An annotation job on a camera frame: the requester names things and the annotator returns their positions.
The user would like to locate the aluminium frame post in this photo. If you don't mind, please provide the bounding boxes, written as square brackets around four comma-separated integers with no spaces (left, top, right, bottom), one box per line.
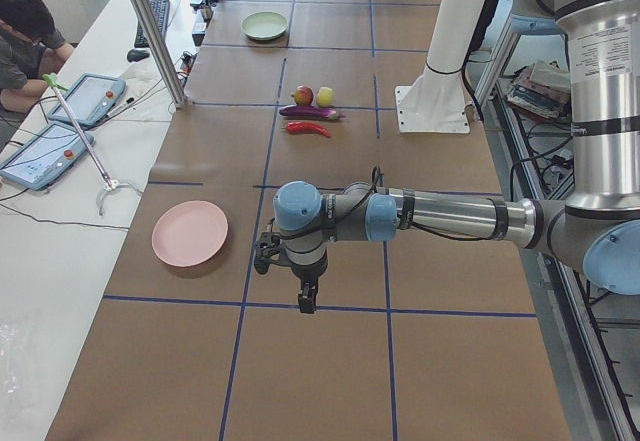
[130,0,185,109]

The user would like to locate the reacher grabber tool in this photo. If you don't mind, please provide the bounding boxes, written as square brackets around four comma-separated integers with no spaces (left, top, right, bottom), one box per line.
[43,73,143,216]

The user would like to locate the stack of books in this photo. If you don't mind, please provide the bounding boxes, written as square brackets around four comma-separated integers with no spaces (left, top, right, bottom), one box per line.
[506,61,571,120]

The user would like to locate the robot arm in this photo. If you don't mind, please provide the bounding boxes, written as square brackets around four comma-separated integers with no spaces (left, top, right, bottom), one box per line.
[254,0,639,313]

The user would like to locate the green plate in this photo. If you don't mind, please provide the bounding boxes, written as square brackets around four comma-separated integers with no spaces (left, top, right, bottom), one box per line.
[241,11,288,42]

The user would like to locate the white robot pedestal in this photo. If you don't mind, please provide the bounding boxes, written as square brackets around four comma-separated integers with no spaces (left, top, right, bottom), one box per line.
[395,0,486,134]

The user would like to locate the yellow green apple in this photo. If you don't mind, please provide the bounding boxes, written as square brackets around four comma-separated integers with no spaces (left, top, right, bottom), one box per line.
[315,86,334,108]

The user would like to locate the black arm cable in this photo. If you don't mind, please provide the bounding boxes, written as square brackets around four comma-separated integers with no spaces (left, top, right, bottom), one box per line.
[269,165,501,242]

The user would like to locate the teach pendant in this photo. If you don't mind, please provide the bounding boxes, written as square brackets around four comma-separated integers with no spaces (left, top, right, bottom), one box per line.
[1,122,87,191]
[58,73,126,130]

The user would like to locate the lower teach pendant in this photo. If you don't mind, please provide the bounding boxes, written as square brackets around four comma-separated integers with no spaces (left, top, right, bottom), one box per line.
[1,122,87,191]

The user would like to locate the pink plate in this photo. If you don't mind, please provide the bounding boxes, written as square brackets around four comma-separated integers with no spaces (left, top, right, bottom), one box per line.
[151,200,228,267]

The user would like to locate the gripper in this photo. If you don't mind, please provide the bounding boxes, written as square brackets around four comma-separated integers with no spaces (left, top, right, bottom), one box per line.
[291,259,325,313]

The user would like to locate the black keyboard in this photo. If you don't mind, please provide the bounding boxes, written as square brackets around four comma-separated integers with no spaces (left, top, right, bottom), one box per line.
[133,0,171,48]

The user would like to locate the upper teach pendant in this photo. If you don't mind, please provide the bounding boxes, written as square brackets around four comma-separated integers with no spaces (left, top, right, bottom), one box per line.
[58,73,126,130]

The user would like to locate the brown paper table cover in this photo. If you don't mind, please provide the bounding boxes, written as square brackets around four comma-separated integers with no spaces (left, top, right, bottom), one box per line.
[47,0,570,440]

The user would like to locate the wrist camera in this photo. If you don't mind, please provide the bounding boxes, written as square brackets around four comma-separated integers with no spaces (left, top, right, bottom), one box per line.
[253,231,281,275]

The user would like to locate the red green pomegranate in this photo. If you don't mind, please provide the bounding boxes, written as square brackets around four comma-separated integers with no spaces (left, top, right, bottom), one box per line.
[291,85,314,106]

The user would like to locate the red chili pepper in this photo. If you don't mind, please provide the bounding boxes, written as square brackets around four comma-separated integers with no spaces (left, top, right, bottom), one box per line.
[285,121,332,138]

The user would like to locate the seated person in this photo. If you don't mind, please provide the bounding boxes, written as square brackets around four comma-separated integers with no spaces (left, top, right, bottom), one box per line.
[1,0,75,114]

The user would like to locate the purple eggplant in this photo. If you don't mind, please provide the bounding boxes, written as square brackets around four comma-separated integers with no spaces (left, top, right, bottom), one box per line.
[279,105,344,122]

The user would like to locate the black computer mouse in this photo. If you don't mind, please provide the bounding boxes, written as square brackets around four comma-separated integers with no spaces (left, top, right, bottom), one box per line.
[126,48,150,62]

